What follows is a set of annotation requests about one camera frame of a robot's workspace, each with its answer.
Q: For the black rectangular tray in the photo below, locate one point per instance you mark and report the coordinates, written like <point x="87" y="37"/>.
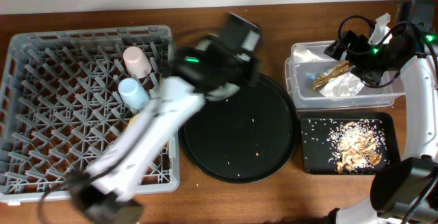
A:
<point x="315" y="128"/>

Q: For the grey dishwasher rack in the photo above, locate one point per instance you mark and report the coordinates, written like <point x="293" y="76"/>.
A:
<point x="60" y="105"/>

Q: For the blue cup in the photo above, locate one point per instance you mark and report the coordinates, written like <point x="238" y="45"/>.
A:
<point x="133" y="94"/>

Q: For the pink cup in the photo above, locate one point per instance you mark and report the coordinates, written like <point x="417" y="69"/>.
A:
<point x="136" y="62"/>

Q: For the pile of food scraps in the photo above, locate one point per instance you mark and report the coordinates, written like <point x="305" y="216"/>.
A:
<point x="356" y="146"/>

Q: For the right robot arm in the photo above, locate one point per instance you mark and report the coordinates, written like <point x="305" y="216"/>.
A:
<point x="405" y="192"/>

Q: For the grey plate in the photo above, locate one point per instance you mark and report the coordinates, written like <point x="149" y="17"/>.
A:
<point x="222" y="92"/>

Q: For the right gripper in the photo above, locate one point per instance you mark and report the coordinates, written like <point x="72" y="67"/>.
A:
<point x="351" y="50"/>

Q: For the clear plastic bin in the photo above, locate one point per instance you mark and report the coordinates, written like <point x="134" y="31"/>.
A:
<point x="307" y="61"/>

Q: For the brown snack wrapper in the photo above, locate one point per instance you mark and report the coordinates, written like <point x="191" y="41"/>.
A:
<point x="333" y="72"/>

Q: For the white tissue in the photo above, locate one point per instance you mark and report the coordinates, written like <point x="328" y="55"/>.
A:
<point x="346" y="85"/>

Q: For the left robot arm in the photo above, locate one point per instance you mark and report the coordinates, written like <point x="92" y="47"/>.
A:
<point x="104" y="191"/>

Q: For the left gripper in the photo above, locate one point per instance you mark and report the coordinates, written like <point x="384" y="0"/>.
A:
<point x="226" y="68"/>

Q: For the yellow bowl with food scraps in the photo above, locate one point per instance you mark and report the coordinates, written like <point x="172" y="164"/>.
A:
<point x="133" y="120"/>

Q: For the round black tray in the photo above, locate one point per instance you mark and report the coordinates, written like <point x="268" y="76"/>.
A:
<point x="245" y="138"/>

